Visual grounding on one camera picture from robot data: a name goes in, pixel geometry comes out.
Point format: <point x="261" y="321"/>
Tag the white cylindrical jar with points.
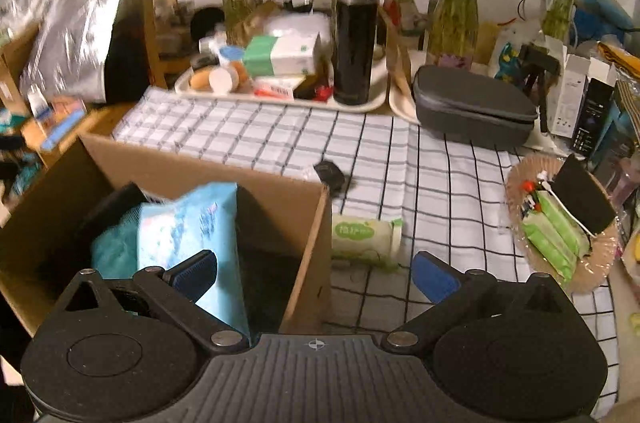
<point x="224" y="79"/>

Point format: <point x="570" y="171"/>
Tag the small black pouch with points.
<point x="330" y="175"/>

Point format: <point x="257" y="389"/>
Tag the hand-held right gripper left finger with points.
<point x="197" y="275"/>

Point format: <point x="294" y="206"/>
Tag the green white wet wipes pack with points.
<point x="362" y="235"/>

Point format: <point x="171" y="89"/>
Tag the black flat card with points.
<point x="585" y="195"/>

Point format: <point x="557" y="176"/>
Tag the grey hard case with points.
<point x="470" y="110"/>

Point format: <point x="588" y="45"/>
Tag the small black tripod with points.
<point x="537" y="68"/>

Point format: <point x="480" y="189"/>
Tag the brown cardboard box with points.
<point x="65" y="198"/>

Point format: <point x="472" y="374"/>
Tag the white carton box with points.
<point x="575" y="73"/>

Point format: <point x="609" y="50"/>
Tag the black white checked tablecloth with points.
<point x="440" y="183"/>

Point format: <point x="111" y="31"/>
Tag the yellow orange cloth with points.
<point x="622" y="60"/>

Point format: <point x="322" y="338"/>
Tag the black thermos bottle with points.
<point x="355" y="43"/>

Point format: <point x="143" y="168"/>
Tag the white rectangular tray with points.
<point x="360" y="105"/>

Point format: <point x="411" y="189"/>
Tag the wooden stool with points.
<point x="95" y="118"/>

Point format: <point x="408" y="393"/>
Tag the light blue tissue pack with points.
<point x="200" y="223"/>

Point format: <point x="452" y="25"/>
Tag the black carton box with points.
<point x="592" y="118"/>

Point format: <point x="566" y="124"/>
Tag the black garbage bag roll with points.
<point x="112" y="200"/>

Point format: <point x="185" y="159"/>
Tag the green white tissue box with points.
<point x="280" y="55"/>

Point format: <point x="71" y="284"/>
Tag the yellow egg-shaped sponge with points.
<point x="201" y="79"/>

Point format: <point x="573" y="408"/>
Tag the green snack packets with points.
<point x="555" y="238"/>

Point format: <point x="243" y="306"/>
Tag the white plastic wrapped pack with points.
<point x="300" y="24"/>

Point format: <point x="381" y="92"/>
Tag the colourful printed plastic bag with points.
<point x="507" y="53"/>

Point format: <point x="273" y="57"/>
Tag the woven round basket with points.
<point x="595" y="263"/>

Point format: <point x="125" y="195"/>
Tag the red white small box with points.
<point x="274" y="90"/>

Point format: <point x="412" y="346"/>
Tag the white oval tray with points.
<point x="402" y="110"/>

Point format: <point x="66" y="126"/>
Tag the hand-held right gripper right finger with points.
<point x="435" y="275"/>

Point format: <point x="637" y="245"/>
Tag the white blue tube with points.
<point x="222" y="51"/>

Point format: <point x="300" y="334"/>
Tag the brown paper bag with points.
<point x="397" y="58"/>

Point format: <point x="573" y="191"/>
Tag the silver foil insulated bag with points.
<point x="80" y="18"/>

